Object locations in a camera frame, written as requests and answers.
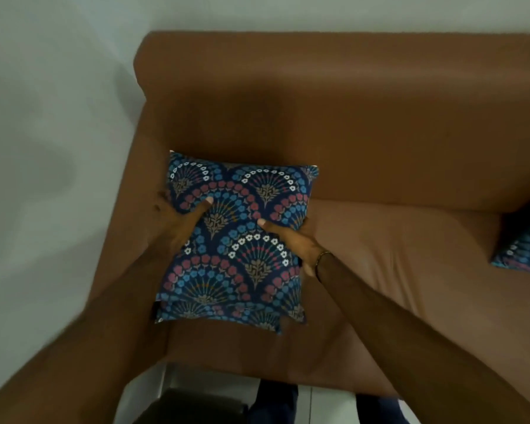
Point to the person's right hand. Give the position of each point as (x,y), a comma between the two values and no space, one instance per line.
(302,249)

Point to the blue floral patterned cushion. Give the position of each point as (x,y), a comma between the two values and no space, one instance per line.
(523,251)
(212,314)
(238,207)

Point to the person's left thumb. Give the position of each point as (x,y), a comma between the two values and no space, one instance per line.
(199,211)

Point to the person's left hand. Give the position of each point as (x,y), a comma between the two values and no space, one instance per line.
(181,229)

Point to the brown fabric sofa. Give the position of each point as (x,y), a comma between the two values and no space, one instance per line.
(380,127)

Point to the person's blue trouser legs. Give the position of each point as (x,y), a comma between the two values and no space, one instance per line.
(274,404)

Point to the dark low box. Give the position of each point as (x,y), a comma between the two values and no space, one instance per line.
(190,408)

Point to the person's right thumb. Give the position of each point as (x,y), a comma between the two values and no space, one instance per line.
(274,230)

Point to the person's left forearm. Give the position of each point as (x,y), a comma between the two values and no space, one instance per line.
(92,339)

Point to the person's right forearm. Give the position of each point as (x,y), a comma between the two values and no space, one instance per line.
(424,344)

